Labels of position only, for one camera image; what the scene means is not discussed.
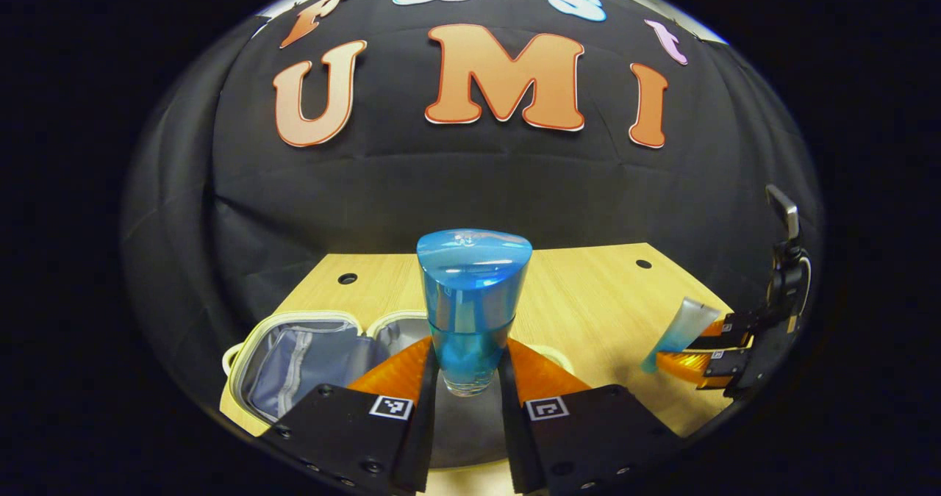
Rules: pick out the blue skincare bottle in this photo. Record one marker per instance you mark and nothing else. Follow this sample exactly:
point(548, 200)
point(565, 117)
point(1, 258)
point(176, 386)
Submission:
point(470, 297)

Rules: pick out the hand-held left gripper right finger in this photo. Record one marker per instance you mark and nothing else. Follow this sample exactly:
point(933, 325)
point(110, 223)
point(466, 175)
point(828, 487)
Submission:
point(514, 444)

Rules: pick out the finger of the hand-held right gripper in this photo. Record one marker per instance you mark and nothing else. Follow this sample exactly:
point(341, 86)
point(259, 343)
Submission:
point(728, 367)
point(739, 331)

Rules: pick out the blue white skincare tube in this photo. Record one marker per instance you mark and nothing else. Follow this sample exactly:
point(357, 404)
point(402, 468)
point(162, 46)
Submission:
point(680, 331)

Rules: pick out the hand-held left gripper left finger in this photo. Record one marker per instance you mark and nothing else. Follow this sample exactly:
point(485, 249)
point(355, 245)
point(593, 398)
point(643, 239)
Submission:
point(423, 437)

